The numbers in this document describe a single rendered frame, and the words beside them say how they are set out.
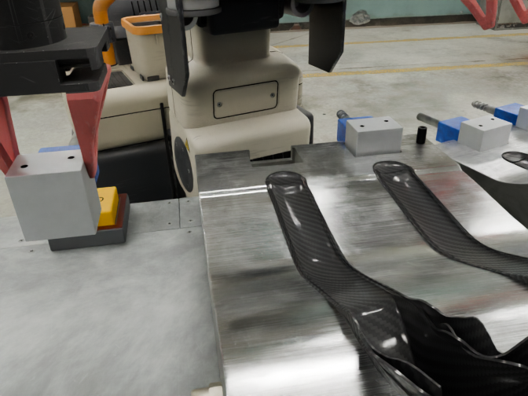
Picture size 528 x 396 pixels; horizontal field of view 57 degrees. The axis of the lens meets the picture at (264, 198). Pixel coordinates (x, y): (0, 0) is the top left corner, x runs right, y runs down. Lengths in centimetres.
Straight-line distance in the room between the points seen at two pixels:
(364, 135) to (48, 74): 31
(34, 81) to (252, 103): 57
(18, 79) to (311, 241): 24
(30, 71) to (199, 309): 25
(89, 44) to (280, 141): 57
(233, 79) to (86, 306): 47
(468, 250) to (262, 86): 53
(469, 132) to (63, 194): 48
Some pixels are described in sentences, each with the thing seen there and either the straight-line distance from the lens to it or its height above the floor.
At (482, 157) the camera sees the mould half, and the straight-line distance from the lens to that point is 63.
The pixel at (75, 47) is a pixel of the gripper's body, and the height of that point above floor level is 104.
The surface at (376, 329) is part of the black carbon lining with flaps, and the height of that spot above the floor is 91.
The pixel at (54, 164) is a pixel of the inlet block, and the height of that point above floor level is 96.
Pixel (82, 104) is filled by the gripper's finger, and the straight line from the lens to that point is 33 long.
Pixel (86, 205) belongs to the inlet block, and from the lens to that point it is 37.
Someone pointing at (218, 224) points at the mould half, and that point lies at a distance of 41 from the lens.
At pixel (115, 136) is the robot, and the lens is 107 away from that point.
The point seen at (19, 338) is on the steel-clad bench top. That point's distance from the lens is 48.
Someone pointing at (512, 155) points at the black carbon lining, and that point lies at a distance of 66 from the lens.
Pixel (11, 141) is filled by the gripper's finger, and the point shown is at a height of 97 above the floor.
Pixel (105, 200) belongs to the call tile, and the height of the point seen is 84.
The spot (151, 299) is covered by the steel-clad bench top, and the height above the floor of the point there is 80.
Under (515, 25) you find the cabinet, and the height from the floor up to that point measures 4.
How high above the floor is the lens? 110
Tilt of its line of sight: 30 degrees down
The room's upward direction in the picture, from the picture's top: 2 degrees counter-clockwise
